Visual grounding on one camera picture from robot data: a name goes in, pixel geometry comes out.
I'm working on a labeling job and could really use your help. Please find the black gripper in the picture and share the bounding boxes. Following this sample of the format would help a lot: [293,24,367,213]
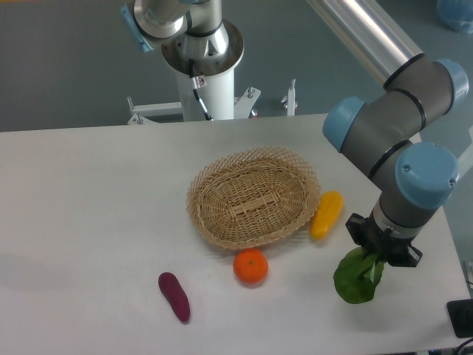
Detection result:
[345,213,423,267]

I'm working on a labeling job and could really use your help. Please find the green bok choy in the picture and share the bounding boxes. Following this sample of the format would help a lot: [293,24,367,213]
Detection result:
[333,247,385,304]

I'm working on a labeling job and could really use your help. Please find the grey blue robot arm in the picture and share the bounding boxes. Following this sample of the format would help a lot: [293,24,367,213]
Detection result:
[120,1,469,267]

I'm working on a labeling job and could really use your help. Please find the woven wicker basket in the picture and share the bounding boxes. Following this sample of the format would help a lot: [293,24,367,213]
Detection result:
[186,147,321,251]

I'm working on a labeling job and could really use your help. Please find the yellow pepper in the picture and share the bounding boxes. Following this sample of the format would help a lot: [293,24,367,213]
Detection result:
[310,190,344,240]

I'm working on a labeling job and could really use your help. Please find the black device at edge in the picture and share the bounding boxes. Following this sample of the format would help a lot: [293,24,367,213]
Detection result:
[446,299,472,338]

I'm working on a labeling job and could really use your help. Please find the orange mandarin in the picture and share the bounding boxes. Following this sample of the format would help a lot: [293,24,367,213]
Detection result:
[233,248,269,284]

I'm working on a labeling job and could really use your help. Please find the purple sweet potato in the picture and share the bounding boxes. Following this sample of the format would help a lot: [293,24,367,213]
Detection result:
[157,272,191,324]

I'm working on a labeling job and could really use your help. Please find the blue plastic bag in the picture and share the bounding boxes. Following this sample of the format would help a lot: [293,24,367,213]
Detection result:
[436,0,472,35]

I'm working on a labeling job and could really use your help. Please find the white table leg frame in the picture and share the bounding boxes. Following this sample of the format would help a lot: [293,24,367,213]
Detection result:
[457,126,473,179]

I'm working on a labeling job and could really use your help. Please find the white pedestal base frame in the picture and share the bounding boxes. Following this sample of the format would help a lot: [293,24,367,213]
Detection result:
[127,78,298,125]

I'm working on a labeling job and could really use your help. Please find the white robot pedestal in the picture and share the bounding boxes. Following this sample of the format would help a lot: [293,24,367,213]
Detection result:
[162,19,244,121]

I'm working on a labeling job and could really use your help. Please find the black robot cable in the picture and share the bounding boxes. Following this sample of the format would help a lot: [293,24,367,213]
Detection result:
[187,58,214,122]

